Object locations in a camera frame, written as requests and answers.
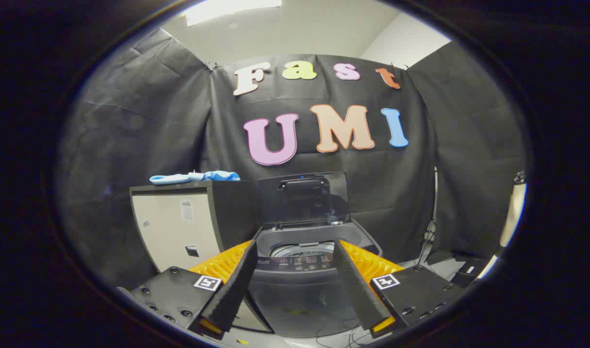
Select light blue shirt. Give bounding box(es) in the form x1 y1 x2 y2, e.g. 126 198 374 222
149 170 241 186

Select white pole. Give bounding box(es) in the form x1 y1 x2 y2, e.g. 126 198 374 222
498 170 527 249

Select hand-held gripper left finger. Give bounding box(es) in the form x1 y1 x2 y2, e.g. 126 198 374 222
116 240 258 339

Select grey cabinet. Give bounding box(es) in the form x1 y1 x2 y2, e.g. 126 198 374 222
130 180 272 334

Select floor cables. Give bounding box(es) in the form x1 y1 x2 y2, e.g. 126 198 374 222
314 323 373 348

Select black box on floor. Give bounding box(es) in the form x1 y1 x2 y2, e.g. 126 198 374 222
450 256 491 288

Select black tripod stand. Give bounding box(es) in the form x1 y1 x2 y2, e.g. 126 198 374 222
416 167 439 266

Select black backdrop cloth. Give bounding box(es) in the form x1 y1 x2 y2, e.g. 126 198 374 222
58 28 528 290

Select grey washing machine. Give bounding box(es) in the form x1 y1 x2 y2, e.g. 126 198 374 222
247 218 384 338

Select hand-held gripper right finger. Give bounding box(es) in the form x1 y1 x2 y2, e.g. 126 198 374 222
333 239 470 339

